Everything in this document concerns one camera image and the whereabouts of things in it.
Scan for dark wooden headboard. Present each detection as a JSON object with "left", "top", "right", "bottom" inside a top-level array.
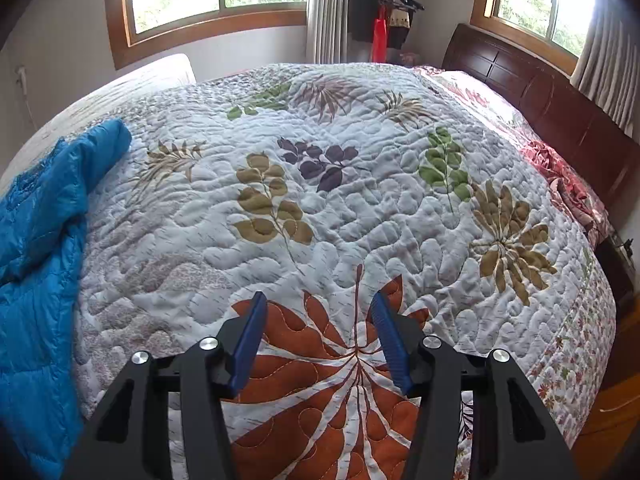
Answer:
[{"left": 442, "top": 23, "right": 640, "bottom": 256}]

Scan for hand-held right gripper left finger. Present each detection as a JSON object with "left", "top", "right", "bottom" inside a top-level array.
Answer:
[{"left": 62, "top": 291, "right": 268, "bottom": 480}]

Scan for dark bedside cabinet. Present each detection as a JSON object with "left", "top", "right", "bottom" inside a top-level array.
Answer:
[{"left": 595, "top": 235, "right": 638, "bottom": 313}]

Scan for leaf print quilted bedspread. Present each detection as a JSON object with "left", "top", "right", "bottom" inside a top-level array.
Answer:
[{"left": 0, "top": 62, "right": 618, "bottom": 480}]

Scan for red hanging cloth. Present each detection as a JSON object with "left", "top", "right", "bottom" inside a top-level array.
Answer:
[{"left": 372, "top": 7, "right": 389, "bottom": 61}]

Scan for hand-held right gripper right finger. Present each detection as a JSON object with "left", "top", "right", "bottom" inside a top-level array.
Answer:
[{"left": 370, "top": 291, "right": 581, "bottom": 480}]

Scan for dark hanging clothes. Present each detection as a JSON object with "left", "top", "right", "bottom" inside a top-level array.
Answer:
[{"left": 348, "top": 0, "right": 413, "bottom": 51}]

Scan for blue quilted jacket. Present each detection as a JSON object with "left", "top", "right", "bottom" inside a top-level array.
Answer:
[{"left": 0, "top": 119, "right": 133, "bottom": 478}]

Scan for white pleated curtain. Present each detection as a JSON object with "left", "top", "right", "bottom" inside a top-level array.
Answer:
[
  {"left": 305, "top": 0, "right": 351, "bottom": 65},
  {"left": 570, "top": 0, "right": 640, "bottom": 136}
]

